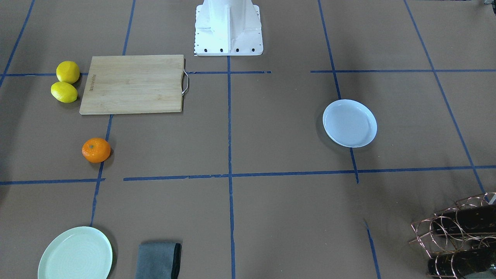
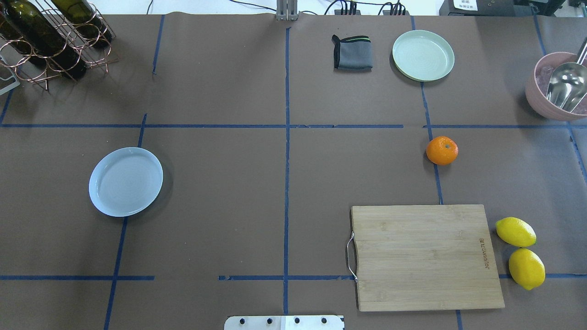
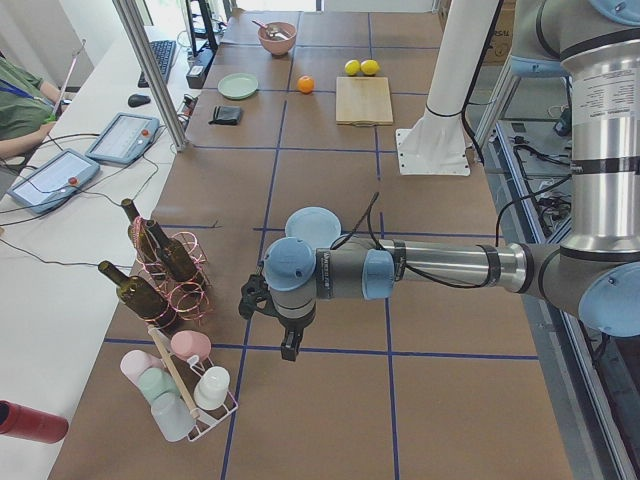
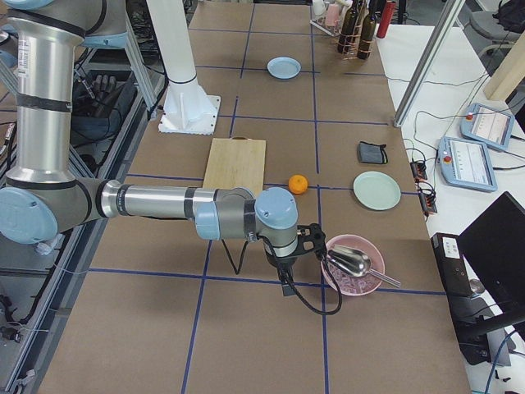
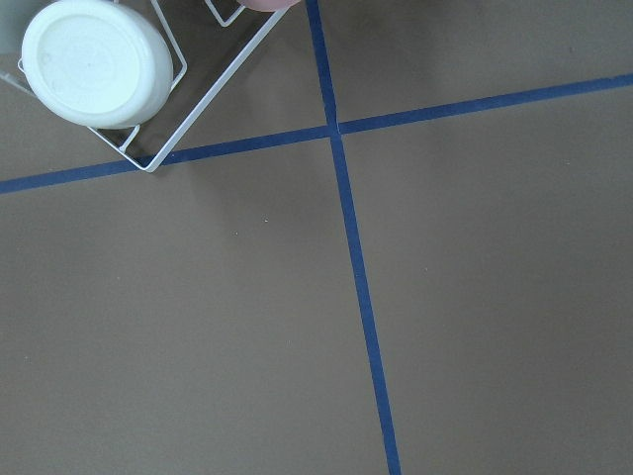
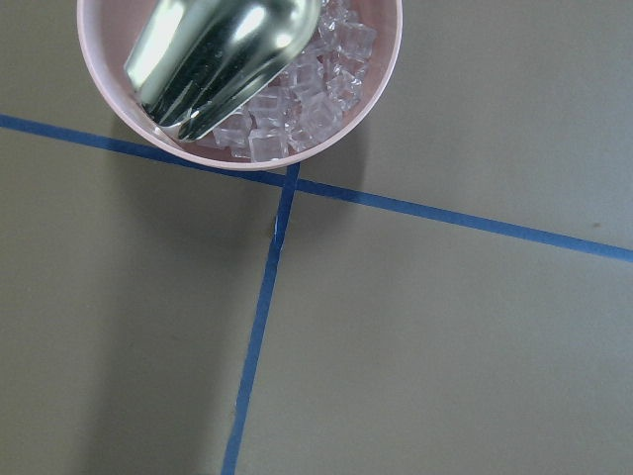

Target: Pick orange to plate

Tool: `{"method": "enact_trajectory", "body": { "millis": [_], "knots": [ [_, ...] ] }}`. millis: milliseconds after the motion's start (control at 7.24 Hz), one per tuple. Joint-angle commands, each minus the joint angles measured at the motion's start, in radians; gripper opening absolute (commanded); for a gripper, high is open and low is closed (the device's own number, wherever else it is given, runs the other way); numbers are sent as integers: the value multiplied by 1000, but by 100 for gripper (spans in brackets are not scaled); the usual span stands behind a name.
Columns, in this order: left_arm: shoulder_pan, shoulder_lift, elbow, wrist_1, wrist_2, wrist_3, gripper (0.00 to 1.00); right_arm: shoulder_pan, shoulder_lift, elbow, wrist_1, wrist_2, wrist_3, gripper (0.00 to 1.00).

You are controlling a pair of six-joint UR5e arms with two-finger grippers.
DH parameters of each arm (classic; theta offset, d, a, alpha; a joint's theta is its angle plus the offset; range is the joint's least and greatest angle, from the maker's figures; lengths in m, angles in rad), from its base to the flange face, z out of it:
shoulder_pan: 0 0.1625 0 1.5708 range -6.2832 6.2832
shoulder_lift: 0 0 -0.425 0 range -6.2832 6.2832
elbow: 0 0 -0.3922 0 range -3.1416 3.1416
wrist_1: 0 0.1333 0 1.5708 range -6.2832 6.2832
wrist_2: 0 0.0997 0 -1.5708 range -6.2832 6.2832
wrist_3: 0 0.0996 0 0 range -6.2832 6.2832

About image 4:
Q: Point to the aluminium frame post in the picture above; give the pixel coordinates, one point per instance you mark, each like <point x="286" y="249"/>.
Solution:
<point x="436" y="41"/>

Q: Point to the copper wire bottle rack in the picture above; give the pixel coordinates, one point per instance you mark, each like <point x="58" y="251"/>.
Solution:
<point x="328" y="17"/>

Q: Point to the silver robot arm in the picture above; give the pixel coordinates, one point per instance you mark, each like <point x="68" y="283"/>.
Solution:
<point x="42" y="197"/>

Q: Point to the orange mandarin fruit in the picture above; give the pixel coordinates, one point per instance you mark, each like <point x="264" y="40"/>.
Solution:
<point x="298" y="184"/>

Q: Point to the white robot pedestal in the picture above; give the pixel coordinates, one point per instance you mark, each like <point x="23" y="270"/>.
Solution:
<point x="187" y="108"/>

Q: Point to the black computer box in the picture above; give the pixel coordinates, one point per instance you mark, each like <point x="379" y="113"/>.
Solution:
<point x="451" y="265"/>

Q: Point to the blue teach pendant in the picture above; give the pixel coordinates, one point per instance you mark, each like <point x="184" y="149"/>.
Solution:
<point x="488" y="125"/>
<point x="466" y="164"/>

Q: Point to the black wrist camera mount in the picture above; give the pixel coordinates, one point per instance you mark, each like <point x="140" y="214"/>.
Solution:
<point x="310" y="239"/>

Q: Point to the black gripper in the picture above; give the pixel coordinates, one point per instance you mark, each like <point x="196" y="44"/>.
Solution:
<point x="282" y="263"/>

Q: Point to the pink bowl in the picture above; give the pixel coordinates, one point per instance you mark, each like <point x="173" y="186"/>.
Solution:
<point x="357" y="286"/>

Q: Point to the red thermos bottle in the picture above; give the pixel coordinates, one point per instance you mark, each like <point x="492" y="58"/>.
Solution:
<point x="386" y="17"/>

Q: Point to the dark wine bottle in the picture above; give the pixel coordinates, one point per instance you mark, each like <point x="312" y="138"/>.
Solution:
<point x="367" y="31"/>
<point x="348" y="26"/>

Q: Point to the metal scoop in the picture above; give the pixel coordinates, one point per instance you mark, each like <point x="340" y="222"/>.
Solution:
<point x="356" y="264"/>

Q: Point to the black computer monitor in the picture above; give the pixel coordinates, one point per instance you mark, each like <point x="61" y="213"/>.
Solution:
<point x="493" y="245"/>

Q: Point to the wooden cutting board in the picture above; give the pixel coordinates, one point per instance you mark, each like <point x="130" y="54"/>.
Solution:
<point x="236" y="162"/>

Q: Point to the light blue plate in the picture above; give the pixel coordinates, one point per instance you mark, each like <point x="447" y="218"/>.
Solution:
<point x="284" y="68"/>

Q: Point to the orange black usb hub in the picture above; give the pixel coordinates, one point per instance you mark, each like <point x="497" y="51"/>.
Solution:
<point x="419" y="170"/>
<point x="427" y="198"/>

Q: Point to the light green plate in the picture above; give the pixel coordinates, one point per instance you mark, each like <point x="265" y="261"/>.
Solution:
<point x="376" y="190"/>

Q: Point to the folded grey cloth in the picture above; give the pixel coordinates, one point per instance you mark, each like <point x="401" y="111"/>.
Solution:
<point x="372" y="153"/>

